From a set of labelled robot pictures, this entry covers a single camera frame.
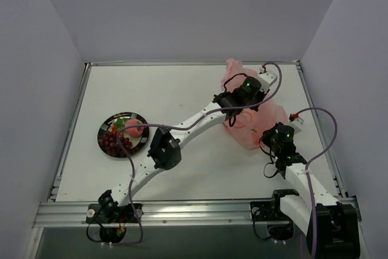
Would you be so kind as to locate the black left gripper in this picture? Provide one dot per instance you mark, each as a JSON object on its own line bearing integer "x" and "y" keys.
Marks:
{"x": 259, "y": 101}

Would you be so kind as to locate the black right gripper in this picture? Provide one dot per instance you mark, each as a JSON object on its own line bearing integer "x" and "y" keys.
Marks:
{"x": 270, "y": 133}

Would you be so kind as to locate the pink plastic bag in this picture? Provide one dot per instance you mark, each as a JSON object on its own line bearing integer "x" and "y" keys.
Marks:
{"x": 250, "y": 125}

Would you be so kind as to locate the pink fake peach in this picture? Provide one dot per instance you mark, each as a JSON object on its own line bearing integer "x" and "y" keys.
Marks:
{"x": 134, "y": 128}

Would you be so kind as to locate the red fake cherry tomatoes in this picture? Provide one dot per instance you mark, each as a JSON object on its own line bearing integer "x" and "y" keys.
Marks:
{"x": 118, "y": 124}

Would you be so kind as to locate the dark red fake grapes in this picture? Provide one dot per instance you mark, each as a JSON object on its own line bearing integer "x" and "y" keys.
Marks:
{"x": 109, "y": 142}

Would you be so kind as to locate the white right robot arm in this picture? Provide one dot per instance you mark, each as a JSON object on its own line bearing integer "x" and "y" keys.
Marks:
{"x": 330, "y": 226}

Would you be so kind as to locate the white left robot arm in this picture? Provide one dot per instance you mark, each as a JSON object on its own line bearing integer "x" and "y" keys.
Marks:
{"x": 164, "y": 152}

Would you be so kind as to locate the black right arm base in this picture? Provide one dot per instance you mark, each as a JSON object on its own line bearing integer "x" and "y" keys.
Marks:
{"x": 280, "y": 228}

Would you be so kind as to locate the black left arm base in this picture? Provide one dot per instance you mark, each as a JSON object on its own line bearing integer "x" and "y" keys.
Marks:
{"x": 106, "y": 221}

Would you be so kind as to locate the black rimmed round plate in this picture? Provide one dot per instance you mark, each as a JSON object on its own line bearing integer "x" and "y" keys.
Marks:
{"x": 137, "y": 143}

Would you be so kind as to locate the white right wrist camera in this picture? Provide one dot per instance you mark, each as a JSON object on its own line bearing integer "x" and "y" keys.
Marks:
{"x": 296, "y": 123}

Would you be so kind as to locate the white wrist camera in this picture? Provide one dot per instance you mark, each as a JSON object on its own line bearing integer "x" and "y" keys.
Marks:
{"x": 296, "y": 123}
{"x": 267, "y": 79}

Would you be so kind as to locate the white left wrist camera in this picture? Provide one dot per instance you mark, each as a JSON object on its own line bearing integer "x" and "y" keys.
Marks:
{"x": 267, "y": 79}

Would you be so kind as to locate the aluminium front rail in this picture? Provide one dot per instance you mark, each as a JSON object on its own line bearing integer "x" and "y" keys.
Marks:
{"x": 155, "y": 213}

